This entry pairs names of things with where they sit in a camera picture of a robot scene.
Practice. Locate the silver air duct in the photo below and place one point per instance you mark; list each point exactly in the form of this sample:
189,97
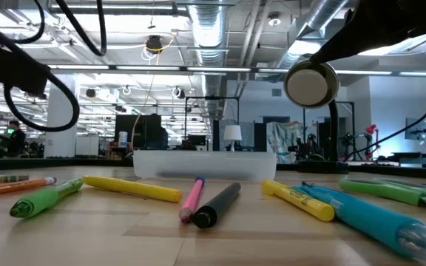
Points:
207,29

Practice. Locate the brown pencil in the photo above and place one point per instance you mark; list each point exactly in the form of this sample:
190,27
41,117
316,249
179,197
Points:
2,179

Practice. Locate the orange pencil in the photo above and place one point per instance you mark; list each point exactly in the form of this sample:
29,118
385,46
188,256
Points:
13,186

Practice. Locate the black desk lamp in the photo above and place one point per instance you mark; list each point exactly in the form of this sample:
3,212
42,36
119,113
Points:
311,85

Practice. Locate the green pen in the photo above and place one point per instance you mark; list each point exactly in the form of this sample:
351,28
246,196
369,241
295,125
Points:
43,199

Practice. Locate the wall screen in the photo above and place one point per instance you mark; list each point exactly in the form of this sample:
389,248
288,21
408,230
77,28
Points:
414,128

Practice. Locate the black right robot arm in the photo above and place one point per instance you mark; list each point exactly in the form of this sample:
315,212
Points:
383,22

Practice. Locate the yellow highlighter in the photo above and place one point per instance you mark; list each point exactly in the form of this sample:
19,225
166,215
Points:
135,188
301,201

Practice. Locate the black ceiling-hung device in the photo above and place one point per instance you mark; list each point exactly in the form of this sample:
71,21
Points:
154,43

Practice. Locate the black marker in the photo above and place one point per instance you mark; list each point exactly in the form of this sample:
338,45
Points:
216,205

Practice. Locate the black background robot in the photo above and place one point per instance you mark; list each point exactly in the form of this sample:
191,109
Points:
309,147

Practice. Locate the white and blue canister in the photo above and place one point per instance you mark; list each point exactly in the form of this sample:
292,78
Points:
123,139

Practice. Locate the red desk lamp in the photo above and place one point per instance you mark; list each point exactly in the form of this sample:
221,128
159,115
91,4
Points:
372,129

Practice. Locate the pink pencil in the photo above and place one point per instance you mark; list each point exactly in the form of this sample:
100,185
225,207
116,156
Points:
192,199

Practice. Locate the black monitor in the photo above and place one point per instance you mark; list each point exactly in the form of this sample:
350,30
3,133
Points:
131,129

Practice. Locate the clear plastic supply box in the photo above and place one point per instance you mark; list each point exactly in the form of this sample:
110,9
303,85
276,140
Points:
205,166

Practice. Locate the blue pen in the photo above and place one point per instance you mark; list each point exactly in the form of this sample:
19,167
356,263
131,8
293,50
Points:
364,218

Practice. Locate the white cabinet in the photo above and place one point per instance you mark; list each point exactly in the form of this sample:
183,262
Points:
87,146

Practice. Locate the pale plastic sheet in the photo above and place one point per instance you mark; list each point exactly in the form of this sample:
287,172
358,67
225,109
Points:
283,138

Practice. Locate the white table lamp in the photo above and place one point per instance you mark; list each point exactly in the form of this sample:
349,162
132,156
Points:
232,133

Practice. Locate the black aluminium table frame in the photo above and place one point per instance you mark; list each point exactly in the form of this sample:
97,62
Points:
50,162

